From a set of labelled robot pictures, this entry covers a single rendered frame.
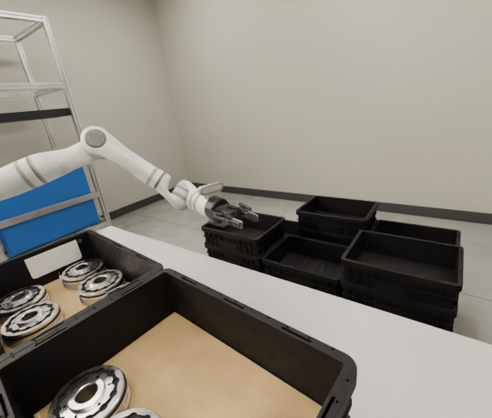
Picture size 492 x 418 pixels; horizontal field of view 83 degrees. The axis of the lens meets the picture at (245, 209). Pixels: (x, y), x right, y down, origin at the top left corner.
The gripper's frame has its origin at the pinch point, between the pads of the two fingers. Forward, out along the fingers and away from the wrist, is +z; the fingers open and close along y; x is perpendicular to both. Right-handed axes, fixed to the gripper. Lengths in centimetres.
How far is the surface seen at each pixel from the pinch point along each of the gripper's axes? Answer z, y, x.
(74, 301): -17.9, 41.5, -13.1
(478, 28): 6, -242, 75
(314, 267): -10, -63, -52
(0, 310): -24, 54, -11
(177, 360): 16.8, 34.7, -9.3
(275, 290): 8.8, -3.0, -21.2
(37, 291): -26, 47, -11
